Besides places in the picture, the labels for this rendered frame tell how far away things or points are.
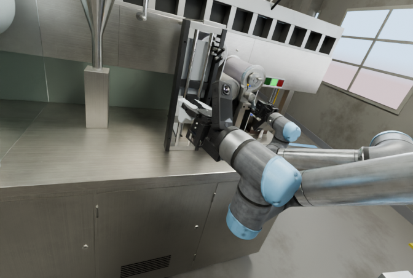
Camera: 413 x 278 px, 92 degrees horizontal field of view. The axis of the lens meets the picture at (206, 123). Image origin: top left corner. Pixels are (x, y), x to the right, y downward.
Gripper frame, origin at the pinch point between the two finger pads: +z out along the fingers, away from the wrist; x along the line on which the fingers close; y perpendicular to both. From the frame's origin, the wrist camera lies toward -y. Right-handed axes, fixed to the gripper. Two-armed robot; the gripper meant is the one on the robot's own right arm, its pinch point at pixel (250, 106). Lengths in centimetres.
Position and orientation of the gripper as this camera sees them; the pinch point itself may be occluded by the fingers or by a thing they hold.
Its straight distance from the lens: 116.8
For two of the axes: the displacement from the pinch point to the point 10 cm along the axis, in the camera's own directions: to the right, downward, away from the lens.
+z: -3.3, -4.7, 8.2
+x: -9.2, -0.4, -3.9
